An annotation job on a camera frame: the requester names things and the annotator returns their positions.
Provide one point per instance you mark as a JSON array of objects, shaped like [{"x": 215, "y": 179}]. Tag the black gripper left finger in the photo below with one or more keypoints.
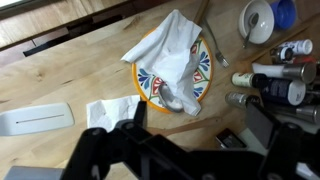
[{"x": 140, "y": 113}]

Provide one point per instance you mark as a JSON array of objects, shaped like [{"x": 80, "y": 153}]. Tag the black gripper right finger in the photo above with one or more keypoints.
[{"x": 261, "y": 125}]

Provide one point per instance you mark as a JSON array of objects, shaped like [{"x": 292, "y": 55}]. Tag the steel cap glass shaker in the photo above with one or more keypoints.
[{"x": 238, "y": 99}]

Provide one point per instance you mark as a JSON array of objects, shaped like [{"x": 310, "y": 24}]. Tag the white patterned spice shaker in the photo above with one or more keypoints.
[{"x": 300, "y": 46}]

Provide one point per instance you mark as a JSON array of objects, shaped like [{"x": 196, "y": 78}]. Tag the large metal ladle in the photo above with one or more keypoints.
[{"x": 168, "y": 100}]

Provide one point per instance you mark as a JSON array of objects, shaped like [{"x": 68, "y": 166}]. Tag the colourful floral ceramic plate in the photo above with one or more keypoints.
[{"x": 146, "y": 80}]

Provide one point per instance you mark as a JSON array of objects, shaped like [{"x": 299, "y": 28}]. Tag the white paper napkin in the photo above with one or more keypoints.
[{"x": 106, "y": 111}]

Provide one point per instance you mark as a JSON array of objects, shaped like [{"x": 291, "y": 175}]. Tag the small black framed device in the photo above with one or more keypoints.
[{"x": 230, "y": 139}]

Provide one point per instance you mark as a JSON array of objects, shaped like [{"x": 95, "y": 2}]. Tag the dark container white lid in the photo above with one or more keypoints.
[{"x": 280, "y": 90}]

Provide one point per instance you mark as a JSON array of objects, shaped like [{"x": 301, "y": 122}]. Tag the tall steel grinder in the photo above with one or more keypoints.
[{"x": 306, "y": 113}]

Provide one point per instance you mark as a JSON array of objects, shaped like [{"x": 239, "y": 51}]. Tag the small green label jar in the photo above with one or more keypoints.
[{"x": 243, "y": 80}]

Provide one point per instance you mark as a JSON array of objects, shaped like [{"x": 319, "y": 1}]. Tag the wooden spatula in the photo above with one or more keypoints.
[{"x": 193, "y": 125}]

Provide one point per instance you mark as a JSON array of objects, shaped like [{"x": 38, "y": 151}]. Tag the white steel-topped pepper mill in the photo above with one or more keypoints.
[{"x": 270, "y": 70}]

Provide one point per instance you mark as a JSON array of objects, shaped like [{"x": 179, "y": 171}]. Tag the white cloth napkin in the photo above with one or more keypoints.
[{"x": 166, "y": 50}]

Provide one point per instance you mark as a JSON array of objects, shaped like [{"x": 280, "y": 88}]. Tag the dark lid glass jar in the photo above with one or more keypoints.
[{"x": 285, "y": 54}]

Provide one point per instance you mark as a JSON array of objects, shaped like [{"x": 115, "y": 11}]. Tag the metal fork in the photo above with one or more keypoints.
[{"x": 222, "y": 60}]

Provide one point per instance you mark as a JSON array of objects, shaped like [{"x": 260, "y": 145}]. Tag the white plastic spatula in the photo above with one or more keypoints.
[{"x": 50, "y": 111}]

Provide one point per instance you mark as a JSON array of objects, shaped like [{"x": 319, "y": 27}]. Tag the wooden organizer tray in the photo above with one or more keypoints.
[{"x": 293, "y": 33}]

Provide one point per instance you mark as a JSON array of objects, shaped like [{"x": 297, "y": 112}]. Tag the white ceramic bowl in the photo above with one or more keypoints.
[{"x": 263, "y": 23}]

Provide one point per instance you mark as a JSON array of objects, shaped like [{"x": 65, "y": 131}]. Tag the slim metal spoon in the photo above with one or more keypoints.
[{"x": 253, "y": 19}]

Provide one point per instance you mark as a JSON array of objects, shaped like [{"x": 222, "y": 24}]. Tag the blue plastic bowl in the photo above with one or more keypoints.
[{"x": 283, "y": 13}]

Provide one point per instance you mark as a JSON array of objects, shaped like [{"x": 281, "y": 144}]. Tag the low wooden bench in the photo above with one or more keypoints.
[{"x": 50, "y": 26}]

